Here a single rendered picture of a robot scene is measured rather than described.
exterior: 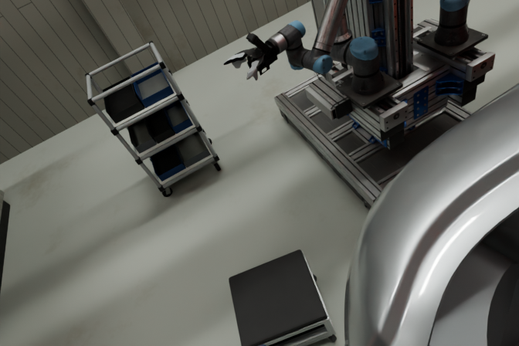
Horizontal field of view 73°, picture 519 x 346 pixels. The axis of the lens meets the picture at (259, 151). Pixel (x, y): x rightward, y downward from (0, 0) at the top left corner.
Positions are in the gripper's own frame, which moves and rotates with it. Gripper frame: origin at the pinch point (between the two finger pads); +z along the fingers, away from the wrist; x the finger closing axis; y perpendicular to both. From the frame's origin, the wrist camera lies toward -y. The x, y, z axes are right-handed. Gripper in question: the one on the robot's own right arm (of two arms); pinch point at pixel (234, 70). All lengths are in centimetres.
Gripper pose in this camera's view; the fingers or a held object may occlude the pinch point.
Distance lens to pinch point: 138.5
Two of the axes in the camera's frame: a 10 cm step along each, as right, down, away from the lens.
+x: -6.4, -5.1, 5.8
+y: 2.1, 6.0, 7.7
